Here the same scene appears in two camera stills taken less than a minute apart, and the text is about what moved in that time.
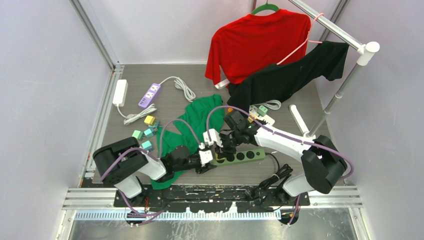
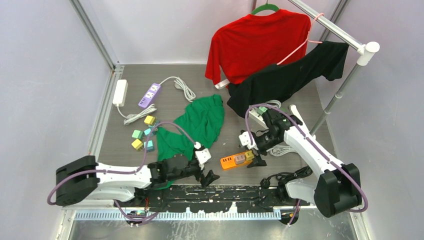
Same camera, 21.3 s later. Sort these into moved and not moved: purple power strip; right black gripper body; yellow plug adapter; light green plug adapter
Moved: right black gripper body
Not moved: purple power strip; light green plug adapter; yellow plug adapter
